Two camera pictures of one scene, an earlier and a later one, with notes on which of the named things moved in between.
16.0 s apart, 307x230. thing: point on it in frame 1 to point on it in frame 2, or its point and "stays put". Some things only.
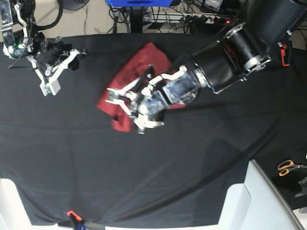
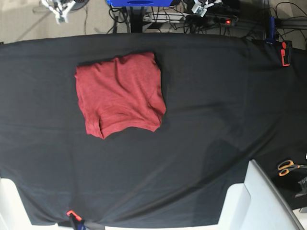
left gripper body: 130,97 to 207,3
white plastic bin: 256,204 stays put
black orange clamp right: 286,53 stays put
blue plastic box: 140,3 stays put
